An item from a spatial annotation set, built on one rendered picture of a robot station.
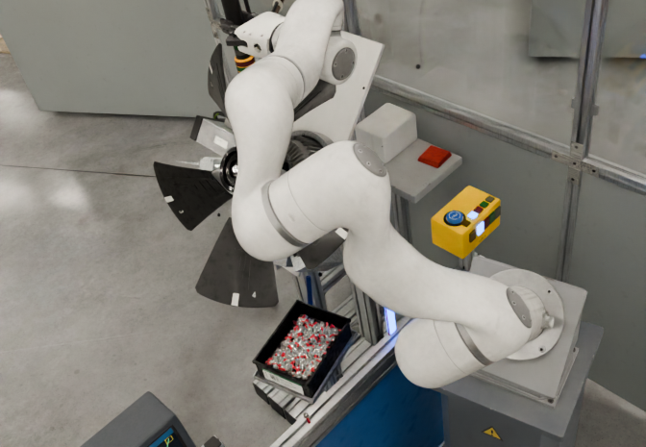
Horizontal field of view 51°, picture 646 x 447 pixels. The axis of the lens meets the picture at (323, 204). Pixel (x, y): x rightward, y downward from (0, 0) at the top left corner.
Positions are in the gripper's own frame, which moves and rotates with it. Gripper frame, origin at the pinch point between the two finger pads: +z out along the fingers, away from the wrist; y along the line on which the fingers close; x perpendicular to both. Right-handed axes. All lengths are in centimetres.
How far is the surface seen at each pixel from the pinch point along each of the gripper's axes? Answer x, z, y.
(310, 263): -50, -23, -11
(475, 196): -55, -36, 34
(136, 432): -38, -36, -64
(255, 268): -63, -2, -14
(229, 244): -57, 5, -15
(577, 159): -63, -44, 70
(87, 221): -164, 187, -1
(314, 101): -23.9, -6.8, 11.5
